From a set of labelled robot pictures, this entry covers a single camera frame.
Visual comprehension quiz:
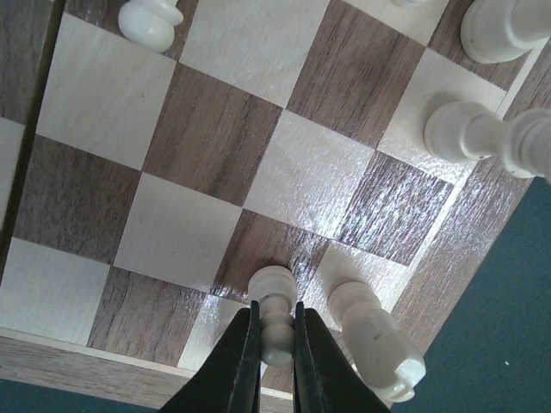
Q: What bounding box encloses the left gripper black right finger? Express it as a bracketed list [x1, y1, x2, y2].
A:
[293, 302, 389, 412]

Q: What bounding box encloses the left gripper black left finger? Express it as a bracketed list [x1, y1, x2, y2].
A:
[162, 301, 261, 413]

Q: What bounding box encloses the light bishop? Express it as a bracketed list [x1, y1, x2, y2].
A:
[327, 281, 426, 403]

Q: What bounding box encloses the light pawn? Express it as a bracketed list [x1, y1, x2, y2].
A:
[117, 0, 183, 52]
[248, 266, 297, 367]
[390, 0, 430, 9]

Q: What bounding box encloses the wooden chess board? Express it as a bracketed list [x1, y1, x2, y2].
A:
[1, 1, 550, 408]

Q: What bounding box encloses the light wooden king piece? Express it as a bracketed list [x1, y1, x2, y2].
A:
[424, 102, 550, 180]

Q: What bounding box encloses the lying light rook piece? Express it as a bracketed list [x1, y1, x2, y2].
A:
[461, 0, 550, 65]

